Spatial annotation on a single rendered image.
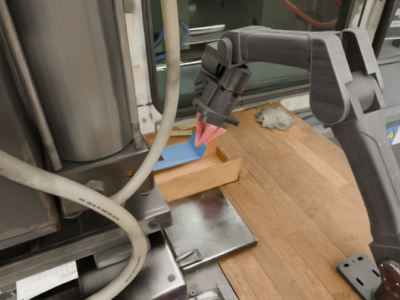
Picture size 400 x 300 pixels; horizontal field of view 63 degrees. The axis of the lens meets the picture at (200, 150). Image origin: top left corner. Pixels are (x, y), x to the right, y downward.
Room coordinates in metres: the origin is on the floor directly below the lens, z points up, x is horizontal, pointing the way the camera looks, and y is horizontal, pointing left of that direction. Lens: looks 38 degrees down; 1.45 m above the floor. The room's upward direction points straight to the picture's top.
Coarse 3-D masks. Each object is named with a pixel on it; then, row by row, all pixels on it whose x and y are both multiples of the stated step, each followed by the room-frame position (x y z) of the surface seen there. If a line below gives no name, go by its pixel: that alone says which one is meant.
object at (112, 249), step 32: (160, 192) 0.27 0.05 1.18; (64, 224) 0.23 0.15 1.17; (96, 224) 0.22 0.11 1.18; (160, 224) 0.24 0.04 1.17; (0, 256) 0.19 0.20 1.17; (32, 256) 0.19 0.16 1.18; (64, 256) 0.19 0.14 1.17; (96, 256) 0.20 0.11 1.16; (128, 256) 0.21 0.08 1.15; (160, 256) 0.21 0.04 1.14; (96, 288) 0.18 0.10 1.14; (128, 288) 0.18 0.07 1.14; (160, 288) 0.18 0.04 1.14
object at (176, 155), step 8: (192, 136) 0.64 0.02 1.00; (184, 144) 0.63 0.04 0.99; (192, 144) 0.62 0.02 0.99; (168, 152) 0.60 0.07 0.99; (176, 152) 0.60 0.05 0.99; (184, 152) 0.60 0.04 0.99; (192, 152) 0.60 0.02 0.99; (200, 152) 0.59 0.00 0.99; (168, 160) 0.57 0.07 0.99; (176, 160) 0.57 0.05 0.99; (184, 160) 0.57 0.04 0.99; (192, 160) 0.57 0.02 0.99; (160, 168) 0.54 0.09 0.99
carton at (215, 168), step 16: (176, 144) 0.65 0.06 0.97; (208, 144) 0.69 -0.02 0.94; (160, 160) 0.63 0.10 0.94; (208, 160) 0.67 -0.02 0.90; (224, 160) 0.66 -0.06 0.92; (240, 160) 0.59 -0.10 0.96; (160, 176) 0.60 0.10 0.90; (176, 176) 0.60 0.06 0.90; (192, 176) 0.54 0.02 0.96; (208, 176) 0.56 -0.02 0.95; (224, 176) 0.58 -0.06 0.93; (176, 192) 0.53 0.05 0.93; (192, 192) 0.54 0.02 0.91
